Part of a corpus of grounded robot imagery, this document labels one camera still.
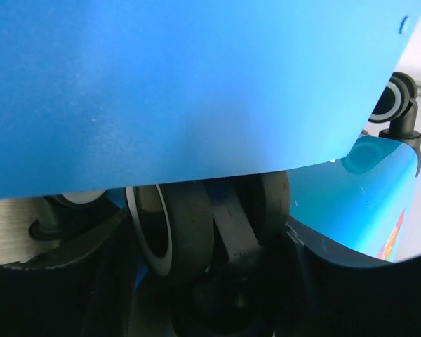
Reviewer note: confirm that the blue suitcase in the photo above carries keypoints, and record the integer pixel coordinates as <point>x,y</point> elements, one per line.
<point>209,257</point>

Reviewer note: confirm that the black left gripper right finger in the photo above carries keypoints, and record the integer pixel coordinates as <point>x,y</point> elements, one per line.
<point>336,291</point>

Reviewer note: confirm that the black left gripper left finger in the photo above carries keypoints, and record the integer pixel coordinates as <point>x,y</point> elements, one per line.
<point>82,288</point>

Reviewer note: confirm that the blue white flat box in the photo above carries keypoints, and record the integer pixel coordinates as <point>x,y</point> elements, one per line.
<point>104,94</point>

